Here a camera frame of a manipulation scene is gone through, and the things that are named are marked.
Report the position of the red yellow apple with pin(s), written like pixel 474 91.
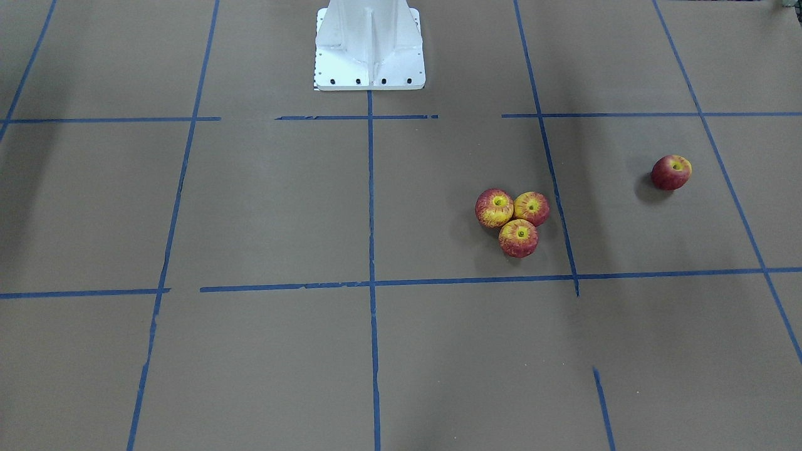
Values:
pixel 494 208
pixel 533 207
pixel 518 238

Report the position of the red yellow apple front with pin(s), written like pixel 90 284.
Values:
pixel 518 238

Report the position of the lone red apple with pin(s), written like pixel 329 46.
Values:
pixel 671 172

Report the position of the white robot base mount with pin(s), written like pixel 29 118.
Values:
pixel 369 45

